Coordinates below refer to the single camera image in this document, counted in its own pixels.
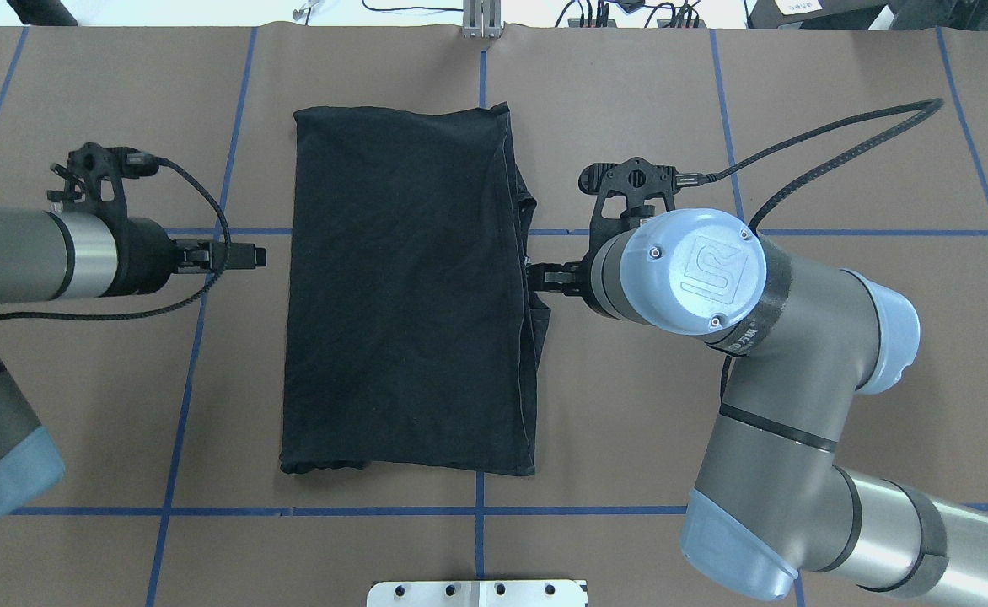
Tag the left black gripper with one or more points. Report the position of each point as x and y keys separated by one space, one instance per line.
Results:
x=145 y=255

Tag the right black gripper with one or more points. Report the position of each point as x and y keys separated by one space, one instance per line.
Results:
x=558 y=277

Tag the black graphic t-shirt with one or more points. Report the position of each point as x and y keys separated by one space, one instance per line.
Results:
x=413 y=336

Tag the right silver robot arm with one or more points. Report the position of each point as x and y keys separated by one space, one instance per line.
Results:
x=805 y=339

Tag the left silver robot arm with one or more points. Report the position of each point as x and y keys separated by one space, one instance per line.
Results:
x=33 y=263

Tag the aluminium frame post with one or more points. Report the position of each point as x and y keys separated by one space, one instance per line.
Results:
x=482 y=19

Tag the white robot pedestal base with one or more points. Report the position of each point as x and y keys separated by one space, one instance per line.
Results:
x=498 y=592

